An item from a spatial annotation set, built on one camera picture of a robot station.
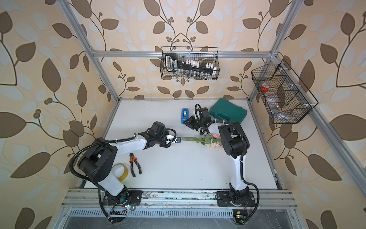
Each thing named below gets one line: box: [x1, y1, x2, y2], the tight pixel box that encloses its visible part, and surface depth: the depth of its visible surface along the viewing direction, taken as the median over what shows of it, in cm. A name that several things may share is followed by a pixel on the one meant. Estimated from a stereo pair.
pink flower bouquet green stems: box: [181, 133, 223, 149], surface depth 91 cm
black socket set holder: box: [164, 53, 218, 81], surface depth 87 cm
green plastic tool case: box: [209, 98, 248, 124], surface depth 107 cm
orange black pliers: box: [129, 152, 143, 178], surface depth 87 cm
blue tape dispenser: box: [181, 107, 190, 124], surface depth 107 cm
